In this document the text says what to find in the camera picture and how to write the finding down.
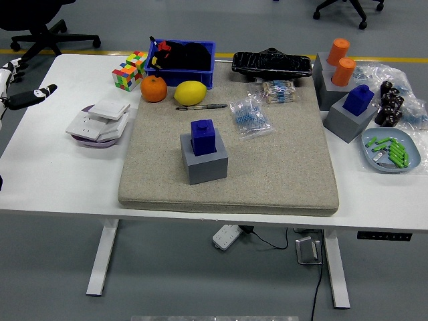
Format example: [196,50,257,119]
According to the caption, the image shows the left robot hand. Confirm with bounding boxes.
[0,57,58,132]

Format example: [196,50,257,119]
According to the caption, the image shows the blue square seal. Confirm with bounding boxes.
[190,119,218,157]
[342,84,375,117]

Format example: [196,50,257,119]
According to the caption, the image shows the black office chair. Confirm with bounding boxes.
[312,0,385,30]
[0,0,102,84]

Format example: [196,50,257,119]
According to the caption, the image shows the colourful puzzle cube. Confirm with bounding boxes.
[125,50,148,75]
[111,63,144,92]

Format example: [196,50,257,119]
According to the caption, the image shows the orange fruit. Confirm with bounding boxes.
[140,75,168,103]

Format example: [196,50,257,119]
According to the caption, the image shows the blue plastic bin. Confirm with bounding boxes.
[144,39,217,90]

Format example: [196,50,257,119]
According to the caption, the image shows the yellow lemon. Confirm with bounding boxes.
[173,80,208,106]

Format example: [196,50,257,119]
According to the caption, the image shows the black cloth bag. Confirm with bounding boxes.
[148,40,212,71]

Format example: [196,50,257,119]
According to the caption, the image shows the white table leg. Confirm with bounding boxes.
[86,219,120,297]
[322,229,351,310]

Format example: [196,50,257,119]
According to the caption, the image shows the black grey pen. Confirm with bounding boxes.
[175,103,228,111]

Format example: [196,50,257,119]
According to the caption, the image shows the grey cube holder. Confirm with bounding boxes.
[179,130,229,186]
[322,95,379,144]
[312,51,336,100]
[319,69,357,112]

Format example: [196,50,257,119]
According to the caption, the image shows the clear bag of blue resistors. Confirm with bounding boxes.
[228,93,277,141]

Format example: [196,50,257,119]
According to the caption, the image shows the white power strip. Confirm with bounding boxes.
[212,223,244,251]

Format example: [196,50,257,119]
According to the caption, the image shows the black glossy rearview mirror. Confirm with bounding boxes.
[231,47,312,82]

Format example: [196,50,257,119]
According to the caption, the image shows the taped resistor bundle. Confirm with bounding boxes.
[247,79,298,105]

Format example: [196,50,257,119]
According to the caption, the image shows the grey-brown mat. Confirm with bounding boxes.
[117,62,340,217]

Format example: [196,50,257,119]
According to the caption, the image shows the orange cylinder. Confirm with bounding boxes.
[330,57,357,87]
[326,37,351,67]

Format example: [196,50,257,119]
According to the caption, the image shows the silver metal stand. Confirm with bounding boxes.
[294,235,324,265]

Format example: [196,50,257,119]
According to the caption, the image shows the blue-grey plate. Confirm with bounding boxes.
[360,127,421,174]

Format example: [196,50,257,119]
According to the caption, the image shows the clear plastic bag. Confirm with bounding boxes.
[399,88,428,132]
[350,62,414,98]

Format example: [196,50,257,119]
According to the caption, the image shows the black table control panel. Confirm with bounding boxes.
[356,231,413,241]

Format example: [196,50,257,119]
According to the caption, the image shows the white wall socket panel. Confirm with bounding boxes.
[65,110,111,141]

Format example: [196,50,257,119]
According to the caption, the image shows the white wall switch panel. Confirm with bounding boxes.
[98,112,130,140]
[88,98,131,121]

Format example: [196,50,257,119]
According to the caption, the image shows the black plug with cord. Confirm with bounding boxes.
[241,225,289,250]

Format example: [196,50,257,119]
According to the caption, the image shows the black floor cable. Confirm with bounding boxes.
[310,230,326,321]

